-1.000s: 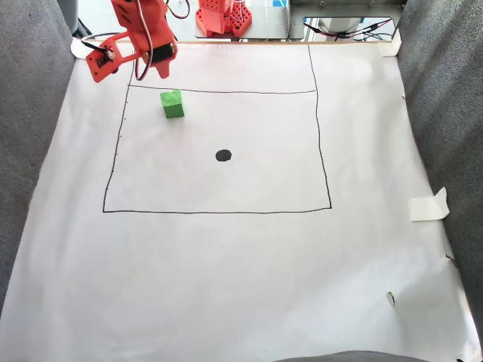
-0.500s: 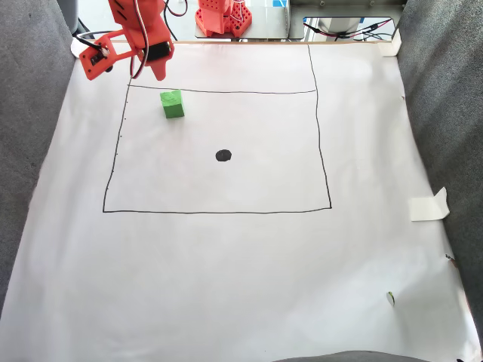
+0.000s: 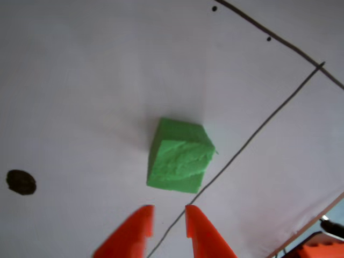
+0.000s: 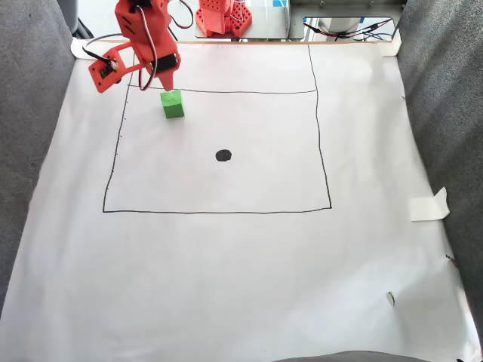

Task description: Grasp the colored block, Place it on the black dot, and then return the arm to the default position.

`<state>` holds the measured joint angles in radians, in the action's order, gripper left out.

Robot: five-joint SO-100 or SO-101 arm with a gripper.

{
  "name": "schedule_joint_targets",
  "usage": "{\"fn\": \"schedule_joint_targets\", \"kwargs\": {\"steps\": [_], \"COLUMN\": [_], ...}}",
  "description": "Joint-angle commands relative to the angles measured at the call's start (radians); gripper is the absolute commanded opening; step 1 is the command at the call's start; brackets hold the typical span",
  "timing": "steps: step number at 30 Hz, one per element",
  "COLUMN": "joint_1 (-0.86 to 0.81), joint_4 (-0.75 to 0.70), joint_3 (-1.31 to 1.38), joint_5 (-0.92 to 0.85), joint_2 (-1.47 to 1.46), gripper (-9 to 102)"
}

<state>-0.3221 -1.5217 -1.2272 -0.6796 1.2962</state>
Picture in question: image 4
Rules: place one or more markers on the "green cube block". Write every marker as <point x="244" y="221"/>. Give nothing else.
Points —
<point x="173" y="107"/>

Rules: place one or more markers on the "black dot mark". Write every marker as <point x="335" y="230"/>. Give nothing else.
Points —
<point x="223" y="155"/>

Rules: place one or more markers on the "white tape piece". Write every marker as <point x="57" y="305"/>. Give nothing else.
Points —
<point x="79" y="53"/>
<point x="424" y="209"/>
<point x="388" y="49"/>

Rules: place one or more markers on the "grey cloth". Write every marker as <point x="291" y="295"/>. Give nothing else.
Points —
<point x="445" y="113"/>
<point x="26" y="113"/>
<point x="351" y="357"/>

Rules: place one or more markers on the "silver metal cylinder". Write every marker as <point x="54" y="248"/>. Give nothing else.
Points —
<point x="339" y="24"/>

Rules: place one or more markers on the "white paper sheet with lines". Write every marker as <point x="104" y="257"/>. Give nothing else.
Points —
<point x="241" y="264"/>

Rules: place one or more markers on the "camera board on orange bracket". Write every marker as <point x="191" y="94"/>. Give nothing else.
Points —
<point x="102" y="77"/>

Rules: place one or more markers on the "grey cylindrical post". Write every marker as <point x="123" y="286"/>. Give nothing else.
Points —
<point x="71" y="15"/>

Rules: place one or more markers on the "shiny base plate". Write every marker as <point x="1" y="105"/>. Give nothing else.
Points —
<point x="268" y="22"/>

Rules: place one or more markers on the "grey metal frame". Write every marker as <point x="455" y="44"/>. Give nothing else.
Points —
<point x="339" y="9"/>

